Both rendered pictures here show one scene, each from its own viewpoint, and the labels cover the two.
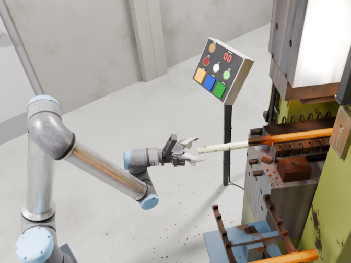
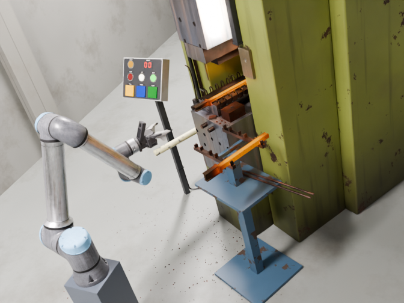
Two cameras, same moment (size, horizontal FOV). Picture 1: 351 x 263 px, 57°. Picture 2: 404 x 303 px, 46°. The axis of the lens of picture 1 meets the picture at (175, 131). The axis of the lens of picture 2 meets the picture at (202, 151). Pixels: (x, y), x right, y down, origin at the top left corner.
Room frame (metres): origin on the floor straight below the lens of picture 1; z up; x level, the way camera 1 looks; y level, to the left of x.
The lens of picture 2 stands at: (-1.22, 0.79, 2.36)
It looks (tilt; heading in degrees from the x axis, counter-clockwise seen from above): 33 degrees down; 335
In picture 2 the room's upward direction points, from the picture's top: 15 degrees counter-clockwise
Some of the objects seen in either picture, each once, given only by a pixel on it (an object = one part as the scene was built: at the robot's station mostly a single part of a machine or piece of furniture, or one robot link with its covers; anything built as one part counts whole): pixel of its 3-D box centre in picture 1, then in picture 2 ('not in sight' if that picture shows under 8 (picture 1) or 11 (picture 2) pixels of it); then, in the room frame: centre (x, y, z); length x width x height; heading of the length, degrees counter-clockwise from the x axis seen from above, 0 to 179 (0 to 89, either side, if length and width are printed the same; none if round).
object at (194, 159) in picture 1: (192, 161); (163, 136); (1.03, -0.06, 0.98); 0.09 x 0.03 x 0.06; 55
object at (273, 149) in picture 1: (311, 136); (234, 91); (1.12, -0.65, 0.96); 0.42 x 0.20 x 0.09; 91
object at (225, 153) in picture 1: (226, 133); (169, 137); (1.67, -0.35, 0.54); 0.04 x 0.04 x 1.08; 1
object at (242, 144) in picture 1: (232, 146); (180, 139); (1.46, -0.35, 0.62); 0.44 x 0.05 x 0.05; 91
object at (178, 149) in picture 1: (172, 155); (145, 140); (1.08, 0.03, 0.97); 0.12 x 0.08 x 0.09; 91
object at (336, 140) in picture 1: (342, 132); (247, 62); (0.80, -0.57, 1.27); 0.09 x 0.02 x 0.17; 1
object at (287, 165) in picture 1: (293, 169); (232, 111); (0.94, -0.50, 0.95); 0.12 x 0.09 x 0.07; 91
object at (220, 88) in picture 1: (220, 90); (153, 92); (1.53, -0.28, 1.01); 0.07 x 0.05 x 0.07; 26
